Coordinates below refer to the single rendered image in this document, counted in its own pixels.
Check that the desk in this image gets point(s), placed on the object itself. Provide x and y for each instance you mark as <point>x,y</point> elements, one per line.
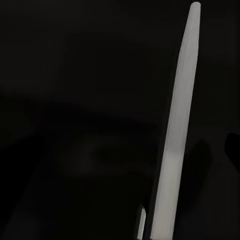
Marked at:
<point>95,79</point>

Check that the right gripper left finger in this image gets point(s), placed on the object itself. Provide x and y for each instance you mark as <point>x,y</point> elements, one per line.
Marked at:
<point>17,161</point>

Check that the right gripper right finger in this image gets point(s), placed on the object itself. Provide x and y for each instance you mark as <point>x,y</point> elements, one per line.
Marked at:
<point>232,149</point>

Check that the pen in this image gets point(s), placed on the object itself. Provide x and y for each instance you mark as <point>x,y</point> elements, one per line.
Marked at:
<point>174,149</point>

